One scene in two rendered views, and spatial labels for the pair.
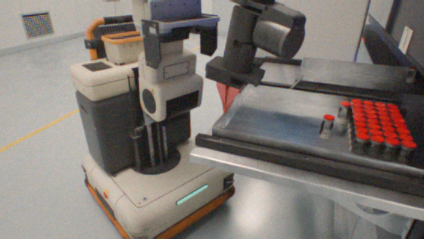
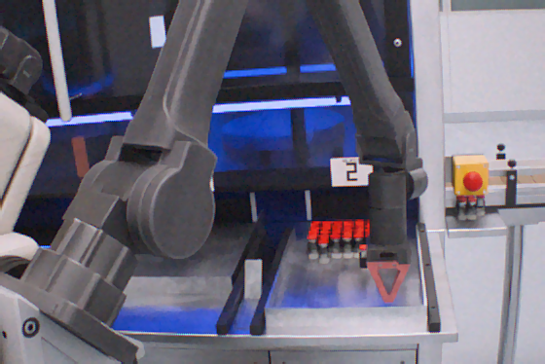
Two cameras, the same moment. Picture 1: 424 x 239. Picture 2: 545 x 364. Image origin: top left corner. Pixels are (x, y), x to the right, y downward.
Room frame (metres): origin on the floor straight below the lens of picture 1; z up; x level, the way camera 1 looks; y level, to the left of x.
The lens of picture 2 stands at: (0.83, 0.76, 1.41)
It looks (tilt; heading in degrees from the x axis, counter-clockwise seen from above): 18 degrees down; 259
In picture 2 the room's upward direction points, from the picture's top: 6 degrees counter-clockwise
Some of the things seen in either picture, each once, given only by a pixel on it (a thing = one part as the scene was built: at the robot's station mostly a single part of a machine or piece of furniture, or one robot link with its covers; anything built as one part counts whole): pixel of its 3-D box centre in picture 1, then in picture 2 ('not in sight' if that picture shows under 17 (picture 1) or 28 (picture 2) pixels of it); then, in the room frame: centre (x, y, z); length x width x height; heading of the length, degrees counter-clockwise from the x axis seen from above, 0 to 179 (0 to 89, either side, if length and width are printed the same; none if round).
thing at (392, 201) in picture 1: (329, 105); (265, 273); (0.65, -0.32, 0.87); 0.70 x 0.48 x 0.02; 158
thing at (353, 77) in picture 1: (357, 79); (190, 247); (0.78, -0.45, 0.90); 0.34 x 0.26 x 0.04; 68
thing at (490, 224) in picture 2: not in sight; (473, 220); (0.16, -0.36, 0.87); 0.14 x 0.13 x 0.02; 68
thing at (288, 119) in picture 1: (310, 122); (350, 269); (0.51, -0.21, 0.90); 0.34 x 0.26 x 0.04; 68
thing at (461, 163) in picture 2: not in sight; (469, 173); (0.19, -0.33, 0.99); 0.08 x 0.07 x 0.07; 68
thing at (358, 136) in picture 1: (356, 126); (352, 245); (0.47, -0.29, 0.90); 0.18 x 0.02 x 0.05; 158
